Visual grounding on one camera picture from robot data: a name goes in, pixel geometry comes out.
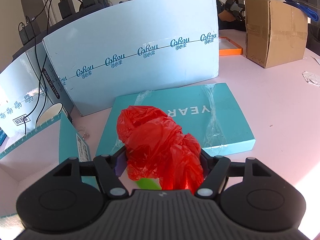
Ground person in dark jacket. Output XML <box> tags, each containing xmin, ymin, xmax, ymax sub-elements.
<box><xmin>216</xmin><ymin>0</ymin><xmax>246</xmax><ymax>31</ymax></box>

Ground white ceramic bowl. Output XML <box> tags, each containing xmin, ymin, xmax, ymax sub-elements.
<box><xmin>36</xmin><ymin>103</ymin><xmax>65</xmax><ymax>127</ymax></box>

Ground blue strap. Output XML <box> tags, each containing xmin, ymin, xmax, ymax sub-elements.
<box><xmin>283</xmin><ymin>0</ymin><xmax>320</xmax><ymax>22</ymax></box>

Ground brown cardboard box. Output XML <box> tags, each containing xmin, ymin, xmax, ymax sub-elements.
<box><xmin>245</xmin><ymin>0</ymin><xmax>308</xmax><ymax>68</ymax></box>

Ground green tube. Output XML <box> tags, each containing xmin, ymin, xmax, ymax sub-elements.
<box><xmin>135</xmin><ymin>178</ymin><xmax>162</xmax><ymax>190</ymax></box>

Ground wire earrings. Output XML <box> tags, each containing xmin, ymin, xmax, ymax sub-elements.
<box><xmin>76</xmin><ymin>126</ymin><xmax>90</xmax><ymax>140</ymax></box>

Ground teal box lid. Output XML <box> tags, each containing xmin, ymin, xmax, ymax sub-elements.
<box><xmin>96</xmin><ymin>83</ymin><xmax>255</xmax><ymax>157</ymax></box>

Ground red plastic bag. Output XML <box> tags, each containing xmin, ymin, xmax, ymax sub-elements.
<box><xmin>116</xmin><ymin>106</ymin><xmax>204</xmax><ymax>193</ymax></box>

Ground large light-blue carton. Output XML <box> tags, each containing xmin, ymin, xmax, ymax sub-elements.
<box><xmin>42</xmin><ymin>0</ymin><xmax>219</xmax><ymax>116</ymax></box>

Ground black power strip shelf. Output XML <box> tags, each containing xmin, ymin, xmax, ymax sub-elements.
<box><xmin>12</xmin><ymin>0</ymin><xmax>112</xmax><ymax>60</ymax></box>

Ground black cable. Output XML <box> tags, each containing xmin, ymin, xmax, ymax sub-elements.
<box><xmin>23</xmin><ymin>0</ymin><xmax>111</xmax><ymax>136</ymax></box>

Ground clear plastic wrapper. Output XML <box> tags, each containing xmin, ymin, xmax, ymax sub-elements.
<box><xmin>303</xmin><ymin>71</ymin><xmax>320</xmax><ymax>87</ymax></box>

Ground orange tray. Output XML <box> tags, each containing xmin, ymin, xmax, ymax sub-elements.
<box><xmin>219</xmin><ymin>37</ymin><xmax>243</xmax><ymax>56</ymax></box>

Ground open teal box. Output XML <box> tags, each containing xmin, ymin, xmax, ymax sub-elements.
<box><xmin>1</xmin><ymin>113</ymin><xmax>91</xmax><ymax>217</ymax></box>

